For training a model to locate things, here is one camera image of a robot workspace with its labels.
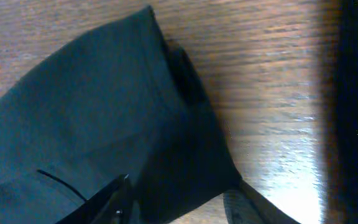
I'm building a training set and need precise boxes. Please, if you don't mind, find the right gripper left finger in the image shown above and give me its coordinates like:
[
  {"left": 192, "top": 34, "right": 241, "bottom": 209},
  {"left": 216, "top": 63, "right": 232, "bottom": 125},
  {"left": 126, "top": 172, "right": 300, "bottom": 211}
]
[{"left": 57, "top": 175, "right": 132, "bottom": 224}]

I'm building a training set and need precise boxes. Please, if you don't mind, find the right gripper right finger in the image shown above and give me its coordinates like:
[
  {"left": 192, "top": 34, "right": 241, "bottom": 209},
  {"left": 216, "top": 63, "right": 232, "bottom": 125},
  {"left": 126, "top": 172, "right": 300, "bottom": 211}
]
[{"left": 223, "top": 180, "right": 300, "bottom": 224}]

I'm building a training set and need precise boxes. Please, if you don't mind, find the black leggings red grey waistband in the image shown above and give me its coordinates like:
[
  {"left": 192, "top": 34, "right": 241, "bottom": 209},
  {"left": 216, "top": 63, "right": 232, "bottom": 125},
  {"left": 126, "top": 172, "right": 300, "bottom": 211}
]
[{"left": 0, "top": 7, "right": 241, "bottom": 223}]

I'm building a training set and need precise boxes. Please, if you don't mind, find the black trousers pile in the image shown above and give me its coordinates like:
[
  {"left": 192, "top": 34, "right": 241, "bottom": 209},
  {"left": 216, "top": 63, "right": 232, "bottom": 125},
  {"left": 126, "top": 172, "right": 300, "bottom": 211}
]
[{"left": 321, "top": 0, "right": 358, "bottom": 223}]

